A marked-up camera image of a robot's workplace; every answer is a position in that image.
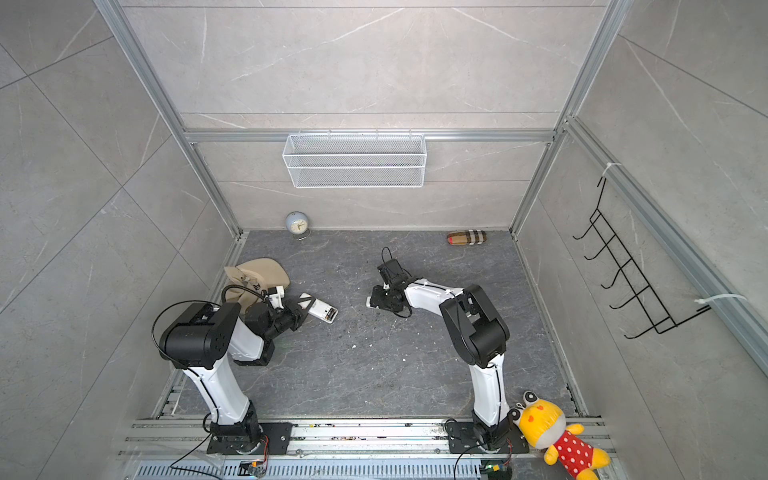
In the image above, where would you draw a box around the white remote control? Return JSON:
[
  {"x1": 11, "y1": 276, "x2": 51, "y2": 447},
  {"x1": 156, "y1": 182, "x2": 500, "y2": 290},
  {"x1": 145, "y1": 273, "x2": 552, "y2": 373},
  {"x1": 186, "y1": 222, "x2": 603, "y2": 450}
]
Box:
[{"x1": 298, "y1": 293, "x2": 338, "y2": 324}]

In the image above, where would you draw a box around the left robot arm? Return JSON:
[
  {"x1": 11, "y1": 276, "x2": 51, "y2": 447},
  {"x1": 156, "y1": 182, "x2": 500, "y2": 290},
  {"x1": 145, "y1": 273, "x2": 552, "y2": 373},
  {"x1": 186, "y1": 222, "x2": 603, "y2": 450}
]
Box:
[{"x1": 154, "y1": 297, "x2": 315, "y2": 450}]

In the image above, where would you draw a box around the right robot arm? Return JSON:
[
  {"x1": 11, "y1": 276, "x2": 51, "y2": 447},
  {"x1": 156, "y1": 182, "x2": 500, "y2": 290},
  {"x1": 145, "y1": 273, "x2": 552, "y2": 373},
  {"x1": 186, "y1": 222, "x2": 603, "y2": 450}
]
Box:
[{"x1": 367, "y1": 259, "x2": 511, "y2": 449}]

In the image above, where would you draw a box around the beige cap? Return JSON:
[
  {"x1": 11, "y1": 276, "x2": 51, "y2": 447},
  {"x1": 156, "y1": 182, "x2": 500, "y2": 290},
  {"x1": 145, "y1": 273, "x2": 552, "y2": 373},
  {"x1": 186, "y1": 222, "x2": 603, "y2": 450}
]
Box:
[{"x1": 221, "y1": 258, "x2": 290, "y2": 312}]

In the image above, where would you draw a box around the plaid striped slipper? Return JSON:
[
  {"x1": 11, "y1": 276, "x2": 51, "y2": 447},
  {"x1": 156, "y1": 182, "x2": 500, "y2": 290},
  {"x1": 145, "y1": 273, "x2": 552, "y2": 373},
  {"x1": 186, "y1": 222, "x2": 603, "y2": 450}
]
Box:
[{"x1": 447, "y1": 229, "x2": 487, "y2": 246}]

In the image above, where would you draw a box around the small round grey clock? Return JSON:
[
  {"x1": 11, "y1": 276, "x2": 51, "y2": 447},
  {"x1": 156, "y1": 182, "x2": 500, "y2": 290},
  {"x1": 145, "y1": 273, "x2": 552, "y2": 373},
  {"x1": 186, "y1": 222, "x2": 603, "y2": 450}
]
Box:
[{"x1": 285, "y1": 211, "x2": 310, "y2": 237}]

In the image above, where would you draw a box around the yellow plush toy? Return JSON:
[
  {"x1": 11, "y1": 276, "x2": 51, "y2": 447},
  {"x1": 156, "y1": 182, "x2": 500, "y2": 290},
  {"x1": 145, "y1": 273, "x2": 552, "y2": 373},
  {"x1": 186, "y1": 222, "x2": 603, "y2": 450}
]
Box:
[{"x1": 510, "y1": 390, "x2": 611, "y2": 480}]

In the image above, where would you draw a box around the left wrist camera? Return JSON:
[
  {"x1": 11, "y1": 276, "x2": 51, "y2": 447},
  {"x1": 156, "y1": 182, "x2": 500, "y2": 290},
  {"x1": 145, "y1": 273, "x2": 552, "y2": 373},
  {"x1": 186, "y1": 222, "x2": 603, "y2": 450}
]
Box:
[{"x1": 265, "y1": 285, "x2": 285, "y2": 310}]

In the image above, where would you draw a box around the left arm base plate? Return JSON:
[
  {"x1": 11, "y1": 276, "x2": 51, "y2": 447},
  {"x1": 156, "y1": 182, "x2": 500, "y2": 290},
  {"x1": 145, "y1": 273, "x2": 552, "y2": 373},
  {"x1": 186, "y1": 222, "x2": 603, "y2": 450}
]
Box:
[{"x1": 207, "y1": 422, "x2": 293, "y2": 455}]

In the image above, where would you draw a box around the white wire mesh basket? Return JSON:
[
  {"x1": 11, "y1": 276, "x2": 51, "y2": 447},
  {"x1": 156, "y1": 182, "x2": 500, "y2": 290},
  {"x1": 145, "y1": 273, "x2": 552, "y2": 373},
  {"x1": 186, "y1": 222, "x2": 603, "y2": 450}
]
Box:
[{"x1": 282, "y1": 133, "x2": 428, "y2": 189}]

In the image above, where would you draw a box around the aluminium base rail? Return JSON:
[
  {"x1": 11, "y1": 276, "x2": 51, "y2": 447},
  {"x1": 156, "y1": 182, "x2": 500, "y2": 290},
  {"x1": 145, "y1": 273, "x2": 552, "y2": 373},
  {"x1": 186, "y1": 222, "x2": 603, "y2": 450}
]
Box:
[{"x1": 115, "y1": 416, "x2": 568, "y2": 479}]

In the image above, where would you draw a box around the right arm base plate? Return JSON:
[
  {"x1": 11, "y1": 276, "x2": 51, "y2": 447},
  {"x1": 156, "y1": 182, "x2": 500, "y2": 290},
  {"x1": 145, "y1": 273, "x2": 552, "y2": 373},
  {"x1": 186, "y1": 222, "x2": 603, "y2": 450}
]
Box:
[{"x1": 443, "y1": 419, "x2": 530, "y2": 455}]

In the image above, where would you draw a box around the black wall hook rack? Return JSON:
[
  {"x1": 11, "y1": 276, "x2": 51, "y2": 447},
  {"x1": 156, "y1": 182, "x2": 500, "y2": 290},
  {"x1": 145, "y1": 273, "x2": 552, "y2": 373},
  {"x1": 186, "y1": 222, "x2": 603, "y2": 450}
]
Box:
[{"x1": 572, "y1": 178, "x2": 712, "y2": 340}]

